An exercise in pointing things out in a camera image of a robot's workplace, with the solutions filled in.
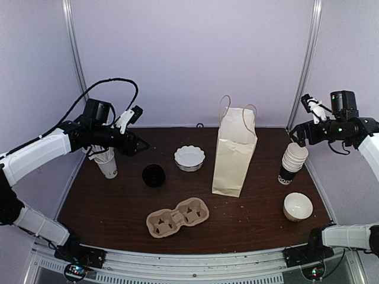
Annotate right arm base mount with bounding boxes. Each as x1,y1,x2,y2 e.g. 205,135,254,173
282,245,334,282

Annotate aluminium front rail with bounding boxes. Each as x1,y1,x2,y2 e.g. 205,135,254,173
21,241,368,283

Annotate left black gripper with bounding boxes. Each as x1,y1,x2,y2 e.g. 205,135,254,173
92,124,150,157

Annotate stack of black lids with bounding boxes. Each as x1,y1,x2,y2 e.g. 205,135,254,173
142,164,166,188

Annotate paper cup holding straws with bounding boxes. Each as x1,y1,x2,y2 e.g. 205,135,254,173
94,156,118,179

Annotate white ceramic bowl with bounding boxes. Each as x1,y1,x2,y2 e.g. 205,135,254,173
283,192,313,222

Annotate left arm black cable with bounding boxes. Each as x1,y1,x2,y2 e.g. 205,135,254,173
38,78,140,140

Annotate right aluminium frame post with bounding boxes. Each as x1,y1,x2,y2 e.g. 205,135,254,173
286,0,323,131

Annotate aluminium frame post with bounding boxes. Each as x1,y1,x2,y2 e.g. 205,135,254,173
286,0,323,131
62,0,87,92

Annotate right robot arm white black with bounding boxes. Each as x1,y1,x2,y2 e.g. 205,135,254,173
290,91,378,262

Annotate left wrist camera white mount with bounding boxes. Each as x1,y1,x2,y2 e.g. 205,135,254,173
114,105,143,134

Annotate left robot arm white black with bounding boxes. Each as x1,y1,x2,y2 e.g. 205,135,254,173
1,99,149,263

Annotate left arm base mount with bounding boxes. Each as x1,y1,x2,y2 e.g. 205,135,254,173
54,246,106,283

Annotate left aluminium frame post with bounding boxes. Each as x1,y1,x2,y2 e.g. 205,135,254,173
62,0,87,92

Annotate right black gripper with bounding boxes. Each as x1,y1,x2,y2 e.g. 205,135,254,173
290,117,349,147

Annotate kraft paper takeout bag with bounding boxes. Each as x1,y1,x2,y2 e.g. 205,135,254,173
211,95,258,198

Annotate cardboard two-cup carrier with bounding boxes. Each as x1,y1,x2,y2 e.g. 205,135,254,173
146,197,210,238

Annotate wrapped white straws bundle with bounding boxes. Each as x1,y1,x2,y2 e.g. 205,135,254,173
86,145,114,163

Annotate white scalloped dish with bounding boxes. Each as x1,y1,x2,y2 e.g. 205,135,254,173
174,145,205,172

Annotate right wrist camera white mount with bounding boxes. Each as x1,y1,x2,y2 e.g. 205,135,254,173
300,94,332,124

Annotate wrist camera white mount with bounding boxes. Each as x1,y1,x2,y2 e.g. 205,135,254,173
114,105,143,134
300,94,332,124

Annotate stack of paper cups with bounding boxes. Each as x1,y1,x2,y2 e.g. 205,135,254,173
278,142,309,185

